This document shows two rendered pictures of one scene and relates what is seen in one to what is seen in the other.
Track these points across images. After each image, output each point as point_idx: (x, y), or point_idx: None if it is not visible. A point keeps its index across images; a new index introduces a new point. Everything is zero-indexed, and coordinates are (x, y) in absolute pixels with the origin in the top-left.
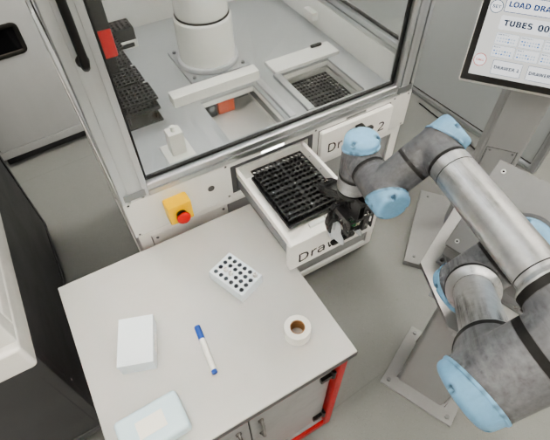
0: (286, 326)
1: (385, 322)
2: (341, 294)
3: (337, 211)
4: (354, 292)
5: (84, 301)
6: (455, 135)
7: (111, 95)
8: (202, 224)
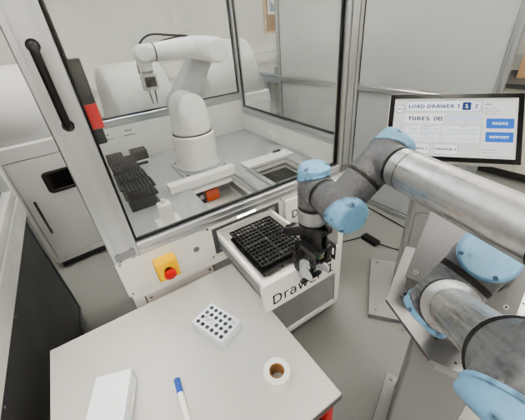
0: (266, 370)
1: (362, 371)
2: (321, 347)
3: (302, 246)
4: (332, 344)
5: (71, 362)
6: (400, 139)
7: (97, 159)
8: (191, 282)
